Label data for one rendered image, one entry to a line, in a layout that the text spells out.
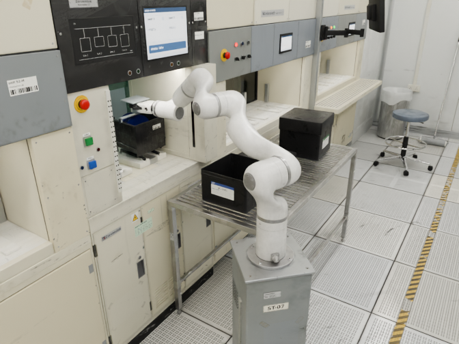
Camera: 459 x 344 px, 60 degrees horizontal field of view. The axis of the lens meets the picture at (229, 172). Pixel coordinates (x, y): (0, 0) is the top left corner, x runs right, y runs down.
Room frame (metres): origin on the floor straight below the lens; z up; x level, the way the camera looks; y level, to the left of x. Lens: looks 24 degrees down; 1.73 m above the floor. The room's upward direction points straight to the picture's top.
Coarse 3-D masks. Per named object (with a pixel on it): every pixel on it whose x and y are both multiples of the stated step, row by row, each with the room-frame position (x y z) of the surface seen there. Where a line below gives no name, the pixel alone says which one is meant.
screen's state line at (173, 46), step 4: (156, 44) 1.85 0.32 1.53; (160, 44) 1.87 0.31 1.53; (164, 44) 1.89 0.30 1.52; (168, 44) 1.92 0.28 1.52; (172, 44) 1.94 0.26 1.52; (176, 44) 1.97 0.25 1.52; (180, 44) 1.99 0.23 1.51; (184, 44) 2.02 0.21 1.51; (152, 48) 1.83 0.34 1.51; (156, 48) 1.85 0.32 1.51; (160, 48) 1.87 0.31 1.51; (164, 48) 1.89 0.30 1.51; (168, 48) 1.92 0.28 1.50; (172, 48) 1.94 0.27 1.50; (176, 48) 1.96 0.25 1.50; (152, 52) 1.83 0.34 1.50; (156, 52) 1.85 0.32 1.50
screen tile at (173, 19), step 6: (168, 18) 1.93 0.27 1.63; (174, 18) 1.96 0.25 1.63; (180, 18) 2.00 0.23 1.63; (168, 24) 1.92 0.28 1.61; (174, 24) 1.96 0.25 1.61; (180, 24) 2.00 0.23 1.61; (168, 30) 1.92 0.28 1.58; (174, 30) 1.96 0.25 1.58; (180, 30) 2.00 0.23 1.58; (174, 36) 1.96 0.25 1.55; (180, 36) 1.99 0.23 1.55
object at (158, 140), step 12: (132, 96) 2.15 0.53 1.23; (120, 120) 2.01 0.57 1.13; (156, 120) 2.09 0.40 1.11; (120, 132) 2.04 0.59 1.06; (132, 132) 1.98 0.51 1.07; (144, 132) 2.02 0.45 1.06; (156, 132) 2.09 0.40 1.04; (120, 144) 2.05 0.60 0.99; (132, 144) 1.99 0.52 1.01; (144, 144) 2.01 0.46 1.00; (156, 144) 2.09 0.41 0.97
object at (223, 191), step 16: (224, 160) 1.99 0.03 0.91; (240, 160) 2.01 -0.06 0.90; (256, 160) 1.95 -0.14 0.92; (208, 176) 1.79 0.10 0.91; (224, 176) 1.74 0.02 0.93; (240, 176) 2.01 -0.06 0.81; (208, 192) 1.80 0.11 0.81; (224, 192) 1.74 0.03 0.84; (240, 192) 1.68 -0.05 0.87; (240, 208) 1.68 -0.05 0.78
